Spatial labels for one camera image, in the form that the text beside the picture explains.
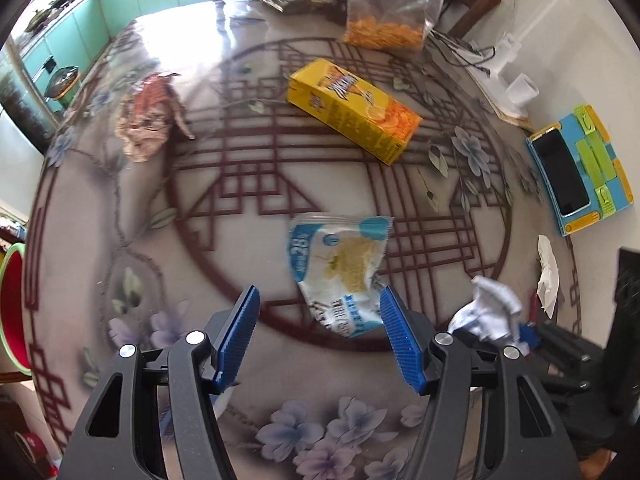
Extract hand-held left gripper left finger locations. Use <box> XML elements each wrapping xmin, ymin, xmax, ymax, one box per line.
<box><xmin>62</xmin><ymin>285</ymin><xmax>262</xmax><ymax>480</ymax></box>

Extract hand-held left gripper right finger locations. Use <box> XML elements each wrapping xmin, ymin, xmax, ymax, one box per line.
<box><xmin>379</xmin><ymin>285</ymin><xmax>583</xmax><ymax>480</ymax></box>

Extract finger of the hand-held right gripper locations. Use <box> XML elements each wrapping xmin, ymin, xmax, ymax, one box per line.
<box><xmin>520</xmin><ymin>323</ymin><xmax>607</xmax><ymax>367</ymax></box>
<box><xmin>541</xmin><ymin>366</ymin><xmax>592</xmax><ymax>397</ymax></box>

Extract white tissue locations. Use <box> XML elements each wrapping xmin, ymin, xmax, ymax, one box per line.
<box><xmin>447</xmin><ymin>276</ymin><xmax>525</xmax><ymax>344</ymax></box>
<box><xmin>536</xmin><ymin>235</ymin><xmax>560</xmax><ymax>317</ymax></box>

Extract blue white snack packet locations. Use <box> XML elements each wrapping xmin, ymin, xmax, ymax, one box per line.
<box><xmin>286</xmin><ymin>212</ymin><xmax>395</xmax><ymax>339</ymax></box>

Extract flat white tissue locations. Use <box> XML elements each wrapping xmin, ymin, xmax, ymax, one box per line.
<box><xmin>536</xmin><ymin>235</ymin><xmax>560</xmax><ymax>317</ymax></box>

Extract black smartphone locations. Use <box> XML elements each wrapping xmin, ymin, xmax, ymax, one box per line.
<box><xmin>531</xmin><ymin>127</ymin><xmax>592</xmax><ymax>219</ymax></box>

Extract blue toy phone stand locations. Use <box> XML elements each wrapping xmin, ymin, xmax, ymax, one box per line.
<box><xmin>525</xmin><ymin>105</ymin><xmax>636</xmax><ymax>238</ymax></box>

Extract red basin with green rim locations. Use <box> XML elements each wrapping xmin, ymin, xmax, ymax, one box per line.
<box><xmin>0</xmin><ymin>242</ymin><xmax>32</xmax><ymax>376</ymax></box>

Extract crumpled gold red wrapper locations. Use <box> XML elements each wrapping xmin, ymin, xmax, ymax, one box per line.
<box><xmin>115</xmin><ymin>72</ymin><xmax>196</xmax><ymax>163</ymax></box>

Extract yellow paper pad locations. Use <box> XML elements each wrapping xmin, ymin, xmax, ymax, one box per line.
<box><xmin>470</xmin><ymin>67</ymin><xmax>532</xmax><ymax>127</ymax></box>

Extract yellow drink carton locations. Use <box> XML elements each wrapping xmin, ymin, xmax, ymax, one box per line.
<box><xmin>286</xmin><ymin>58</ymin><xmax>424</xmax><ymax>166</ymax></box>

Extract white cup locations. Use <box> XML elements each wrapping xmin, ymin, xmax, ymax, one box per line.
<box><xmin>507</xmin><ymin>74</ymin><xmax>540</xmax><ymax>107</ymax></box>

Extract white desk lamp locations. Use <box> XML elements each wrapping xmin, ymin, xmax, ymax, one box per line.
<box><xmin>480</xmin><ymin>0</ymin><xmax>571</xmax><ymax>117</ymax></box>

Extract dark snack packet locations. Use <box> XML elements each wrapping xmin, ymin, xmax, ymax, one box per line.
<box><xmin>250</xmin><ymin>0</ymin><xmax>336</xmax><ymax>15</ymax></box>

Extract wooden chair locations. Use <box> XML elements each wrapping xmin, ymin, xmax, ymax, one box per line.
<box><xmin>440</xmin><ymin>0</ymin><xmax>502</xmax><ymax>41</ymax></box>

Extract clear bag of orange snacks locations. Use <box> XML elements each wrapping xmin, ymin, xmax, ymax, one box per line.
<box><xmin>341</xmin><ymin>0</ymin><xmax>453</xmax><ymax>54</ymax></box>

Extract teal kitchen cabinets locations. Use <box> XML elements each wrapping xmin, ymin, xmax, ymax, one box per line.
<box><xmin>15</xmin><ymin>0</ymin><xmax>221</xmax><ymax>81</ymax></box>

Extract black wok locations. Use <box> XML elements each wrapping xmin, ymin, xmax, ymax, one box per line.
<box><xmin>25</xmin><ymin>7</ymin><xmax>57</xmax><ymax>32</ymax></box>

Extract black cable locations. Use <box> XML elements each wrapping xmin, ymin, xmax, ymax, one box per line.
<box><xmin>430</xmin><ymin>30</ymin><xmax>499</xmax><ymax>69</ymax></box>

